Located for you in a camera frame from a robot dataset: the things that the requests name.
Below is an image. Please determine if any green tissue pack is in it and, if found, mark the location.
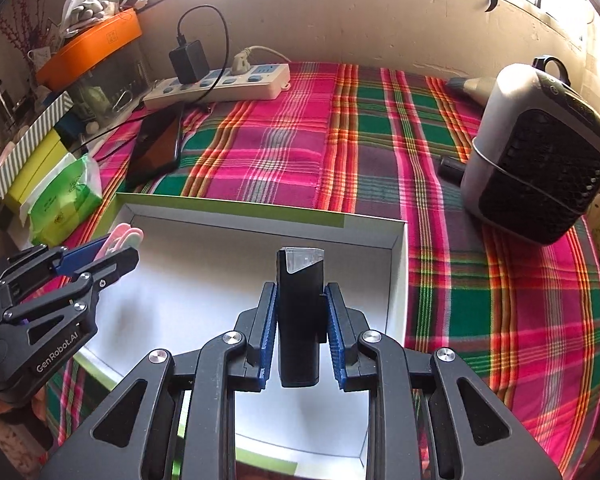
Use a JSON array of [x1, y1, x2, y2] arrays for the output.
[[19, 154, 102, 247]]

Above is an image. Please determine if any pink clip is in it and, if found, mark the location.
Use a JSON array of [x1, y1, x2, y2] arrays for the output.
[[94, 223, 144, 260]]

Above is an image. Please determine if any black charger adapter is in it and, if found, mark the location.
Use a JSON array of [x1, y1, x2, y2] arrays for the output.
[[169, 40, 210, 84]]

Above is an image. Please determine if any black rectangular device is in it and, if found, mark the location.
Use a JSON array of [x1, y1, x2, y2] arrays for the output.
[[276, 247, 326, 388]]

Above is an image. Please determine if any striped white box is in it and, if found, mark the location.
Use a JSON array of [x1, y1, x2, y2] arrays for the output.
[[0, 91, 73, 200]]

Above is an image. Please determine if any grey cone tool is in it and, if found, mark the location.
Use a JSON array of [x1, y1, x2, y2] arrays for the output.
[[445, 77, 495, 107]]

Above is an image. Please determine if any black smartphone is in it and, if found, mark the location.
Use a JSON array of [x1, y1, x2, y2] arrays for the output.
[[125, 103, 184, 188]]

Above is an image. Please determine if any green white cardboard tray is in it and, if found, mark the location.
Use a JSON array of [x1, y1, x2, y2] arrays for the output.
[[76, 193, 408, 479]]

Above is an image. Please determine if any white plug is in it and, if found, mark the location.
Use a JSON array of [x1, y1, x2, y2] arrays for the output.
[[230, 44, 291, 76]]

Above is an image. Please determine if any orange box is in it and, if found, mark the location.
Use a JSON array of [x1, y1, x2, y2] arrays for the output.
[[35, 9, 142, 92]]

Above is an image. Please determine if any red branch decoration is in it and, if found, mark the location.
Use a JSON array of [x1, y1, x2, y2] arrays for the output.
[[0, 0, 50, 58]]

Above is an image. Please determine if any plaid pink green tablecloth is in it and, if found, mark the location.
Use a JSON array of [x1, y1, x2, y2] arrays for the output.
[[44, 62, 600, 478]]

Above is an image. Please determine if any yellow box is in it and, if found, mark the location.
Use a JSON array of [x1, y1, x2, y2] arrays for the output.
[[4, 129, 68, 214]]

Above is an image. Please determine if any black charger cable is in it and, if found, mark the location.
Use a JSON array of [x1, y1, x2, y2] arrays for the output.
[[69, 4, 232, 162]]

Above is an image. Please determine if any grey black mini heater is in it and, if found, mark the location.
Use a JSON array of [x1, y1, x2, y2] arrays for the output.
[[460, 55, 600, 246]]

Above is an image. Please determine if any white power strip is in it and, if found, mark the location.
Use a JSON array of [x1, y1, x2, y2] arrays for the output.
[[143, 64, 290, 110]]

